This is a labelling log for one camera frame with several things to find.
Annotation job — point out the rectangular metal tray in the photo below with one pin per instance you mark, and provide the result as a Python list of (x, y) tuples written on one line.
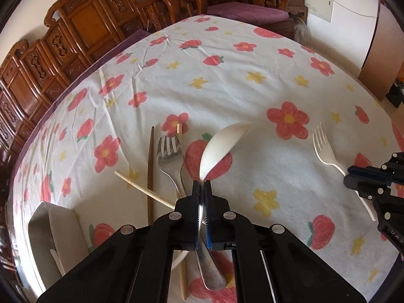
[(60, 230)]

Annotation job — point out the grey fluffy mop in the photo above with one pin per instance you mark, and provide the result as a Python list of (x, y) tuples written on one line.
[(301, 31)]

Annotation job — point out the carved wooden sofa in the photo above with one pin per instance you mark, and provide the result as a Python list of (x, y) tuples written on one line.
[(69, 31)]

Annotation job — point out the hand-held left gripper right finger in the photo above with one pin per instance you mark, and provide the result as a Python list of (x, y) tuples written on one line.
[(214, 224)]

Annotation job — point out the white plastic spoon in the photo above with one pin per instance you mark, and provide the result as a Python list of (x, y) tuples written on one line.
[(221, 148)]

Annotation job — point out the white plastic fork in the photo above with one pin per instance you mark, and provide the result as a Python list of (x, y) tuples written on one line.
[(325, 151)]

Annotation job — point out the dark brown chopstick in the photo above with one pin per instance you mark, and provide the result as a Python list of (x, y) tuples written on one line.
[(151, 176)]

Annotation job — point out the wooden side table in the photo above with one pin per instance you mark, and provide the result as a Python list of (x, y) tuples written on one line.
[(296, 3)]

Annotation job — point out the strawberry flower print tablecloth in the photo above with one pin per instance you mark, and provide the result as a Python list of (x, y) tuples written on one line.
[(236, 85)]

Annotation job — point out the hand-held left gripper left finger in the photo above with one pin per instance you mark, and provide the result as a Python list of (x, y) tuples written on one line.
[(189, 221)]

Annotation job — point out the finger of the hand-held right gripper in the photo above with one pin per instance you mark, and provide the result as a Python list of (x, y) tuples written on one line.
[(363, 186), (369, 171)]

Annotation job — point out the metal fork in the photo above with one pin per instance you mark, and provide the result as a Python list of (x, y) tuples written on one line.
[(169, 157)]

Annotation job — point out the purple armchair cushion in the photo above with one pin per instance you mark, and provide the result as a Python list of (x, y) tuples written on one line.
[(249, 11)]

